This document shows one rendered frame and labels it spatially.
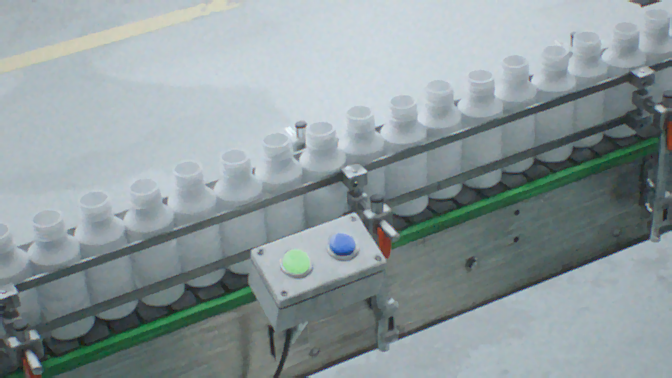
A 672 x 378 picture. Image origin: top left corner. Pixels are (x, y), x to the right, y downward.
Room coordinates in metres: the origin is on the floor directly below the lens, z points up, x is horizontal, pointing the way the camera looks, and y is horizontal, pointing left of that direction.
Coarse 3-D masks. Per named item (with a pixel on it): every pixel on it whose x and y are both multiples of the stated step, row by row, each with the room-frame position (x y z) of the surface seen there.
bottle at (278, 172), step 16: (272, 144) 1.42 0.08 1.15; (288, 144) 1.40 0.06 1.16; (272, 160) 1.39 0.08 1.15; (288, 160) 1.39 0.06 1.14; (256, 176) 1.40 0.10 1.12; (272, 176) 1.38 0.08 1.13; (288, 176) 1.38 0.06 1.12; (272, 192) 1.38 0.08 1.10; (272, 208) 1.38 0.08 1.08; (288, 208) 1.38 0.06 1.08; (304, 208) 1.40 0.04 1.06; (272, 224) 1.38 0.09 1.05; (288, 224) 1.38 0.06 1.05; (304, 224) 1.39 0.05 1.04; (272, 240) 1.38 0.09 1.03
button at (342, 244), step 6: (336, 234) 1.25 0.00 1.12; (342, 234) 1.25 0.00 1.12; (348, 234) 1.26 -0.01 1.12; (330, 240) 1.25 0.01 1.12; (336, 240) 1.25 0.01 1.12; (342, 240) 1.25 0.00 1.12; (348, 240) 1.25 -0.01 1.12; (354, 240) 1.25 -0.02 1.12; (330, 246) 1.24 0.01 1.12; (336, 246) 1.24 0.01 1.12; (342, 246) 1.24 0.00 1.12; (348, 246) 1.24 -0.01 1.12; (354, 246) 1.24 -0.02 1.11; (336, 252) 1.23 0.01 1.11; (342, 252) 1.23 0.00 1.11; (348, 252) 1.23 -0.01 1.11
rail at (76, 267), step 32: (576, 96) 1.56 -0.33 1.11; (480, 128) 1.49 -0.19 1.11; (608, 128) 1.58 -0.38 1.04; (384, 160) 1.42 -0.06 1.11; (512, 160) 1.51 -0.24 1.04; (288, 192) 1.36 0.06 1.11; (416, 192) 1.44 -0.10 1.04; (192, 224) 1.31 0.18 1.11; (320, 224) 1.38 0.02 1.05; (96, 256) 1.26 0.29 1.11; (160, 288) 1.29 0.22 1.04; (64, 320) 1.23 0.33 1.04
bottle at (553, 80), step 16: (544, 48) 1.59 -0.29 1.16; (560, 48) 1.59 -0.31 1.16; (544, 64) 1.57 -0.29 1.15; (560, 64) 1.56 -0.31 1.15; (544, 80) 1.56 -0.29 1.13; (560, 80) 1.56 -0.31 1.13; (544, 96) 1.56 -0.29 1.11; (544, 112) 1.56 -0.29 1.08; (560, 112) 1.55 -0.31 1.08; (544, 128) 1.55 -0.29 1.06; (560, 128) 1.55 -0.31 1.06; (544, 160) 1.55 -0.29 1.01; (560, 160) 1.55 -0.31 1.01
